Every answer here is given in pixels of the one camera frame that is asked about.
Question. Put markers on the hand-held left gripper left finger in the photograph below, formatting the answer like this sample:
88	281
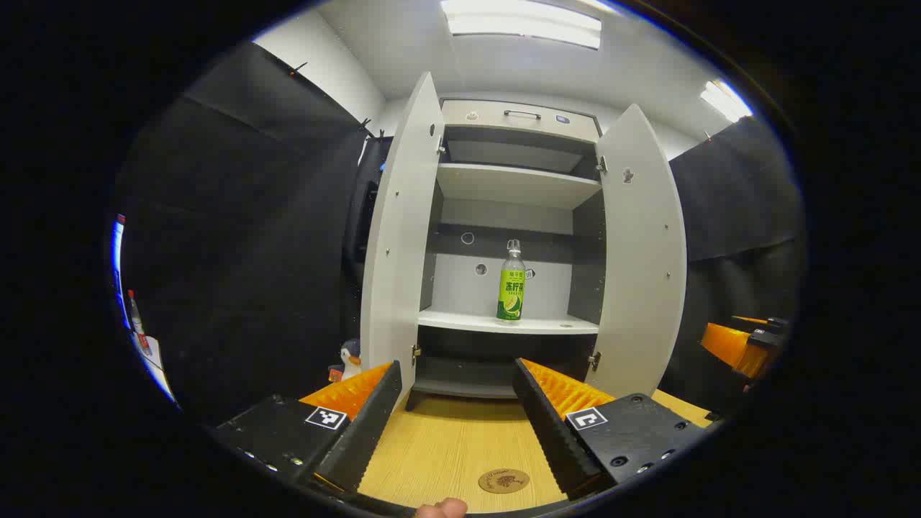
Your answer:
363	432

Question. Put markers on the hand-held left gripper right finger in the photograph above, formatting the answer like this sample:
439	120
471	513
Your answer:
550	424

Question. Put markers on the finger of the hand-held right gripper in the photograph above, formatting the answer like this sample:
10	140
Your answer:
734	349

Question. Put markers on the round brown coaster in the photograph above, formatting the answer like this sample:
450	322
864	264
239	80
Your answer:
504	480

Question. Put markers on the white cabinet door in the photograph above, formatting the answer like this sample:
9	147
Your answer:
399	252
640	273

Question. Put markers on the green label plastic bottle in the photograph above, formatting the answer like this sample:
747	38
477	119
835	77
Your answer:
511	291

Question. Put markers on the white and grey cabinet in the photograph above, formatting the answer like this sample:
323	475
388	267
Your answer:
504	183

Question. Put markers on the small red white bottle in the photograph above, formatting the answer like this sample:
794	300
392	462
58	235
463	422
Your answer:
137	324

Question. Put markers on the white cabinet drawer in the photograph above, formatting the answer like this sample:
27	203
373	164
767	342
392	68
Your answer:
489	119

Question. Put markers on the penguin plush toy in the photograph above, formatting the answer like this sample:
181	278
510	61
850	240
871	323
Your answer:
351	357

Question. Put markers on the black backdrop cloth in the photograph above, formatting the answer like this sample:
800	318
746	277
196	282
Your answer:
237	252

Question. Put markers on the small ceiling light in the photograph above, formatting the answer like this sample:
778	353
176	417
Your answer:
727	101

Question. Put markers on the long ceiling light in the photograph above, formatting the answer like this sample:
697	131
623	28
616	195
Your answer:
522	21

